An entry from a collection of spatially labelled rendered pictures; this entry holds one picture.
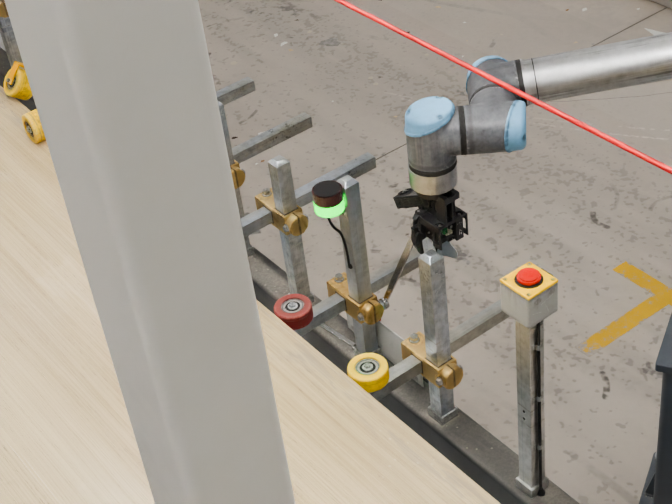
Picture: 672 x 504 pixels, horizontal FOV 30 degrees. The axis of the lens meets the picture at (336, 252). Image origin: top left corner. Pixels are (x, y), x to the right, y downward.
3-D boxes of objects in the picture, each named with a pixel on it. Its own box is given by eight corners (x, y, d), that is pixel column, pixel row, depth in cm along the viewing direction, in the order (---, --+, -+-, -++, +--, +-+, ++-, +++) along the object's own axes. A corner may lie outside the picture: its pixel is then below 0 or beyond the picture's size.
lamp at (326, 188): (342, 260, 261) (330, 176, 247) (358, 273, 257) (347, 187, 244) (319, 273, 258) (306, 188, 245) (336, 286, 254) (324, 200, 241)
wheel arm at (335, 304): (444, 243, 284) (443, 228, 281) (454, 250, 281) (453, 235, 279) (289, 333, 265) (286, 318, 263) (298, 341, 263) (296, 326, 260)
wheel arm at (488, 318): (518, 300, 267) (518, 285, 265) (529, 308, 265) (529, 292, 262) (358, 401, 249) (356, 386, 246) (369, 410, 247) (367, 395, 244)
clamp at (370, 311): (346, 288, 275) (344, 271, 272) (385, 318, 266) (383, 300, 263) (326, 300, 273) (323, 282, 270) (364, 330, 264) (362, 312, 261)
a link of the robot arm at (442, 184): (398, 164, 234) (437, 142, 238) (400, 185, 237) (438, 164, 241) (429, 183, 228) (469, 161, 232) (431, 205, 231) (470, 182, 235)
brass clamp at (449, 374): (422, 347, 259) (421, 329, 256) (466, 380, 250) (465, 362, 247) (399, 361, 257) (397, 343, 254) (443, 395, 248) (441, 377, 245)
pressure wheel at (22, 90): (16, 94, 346) (27, 67, 344) (29, 104, 340) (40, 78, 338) (-2, 88, 342) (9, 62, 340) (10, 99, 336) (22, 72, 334)
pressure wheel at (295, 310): (303, 326, 270) (296, 285, 263) (325, 344, 265) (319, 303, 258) (273, 344, 267) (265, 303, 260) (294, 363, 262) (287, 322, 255)
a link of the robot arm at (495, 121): (523, 83, 230) (456, 88, 231) (530, 117, 221) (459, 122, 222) (524, 126, 235) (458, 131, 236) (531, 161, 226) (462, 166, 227)
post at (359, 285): (369, 348, 278) (347, 171, 248) (379, 356, 275) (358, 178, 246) (357, 356, 276) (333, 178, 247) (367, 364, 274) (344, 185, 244)
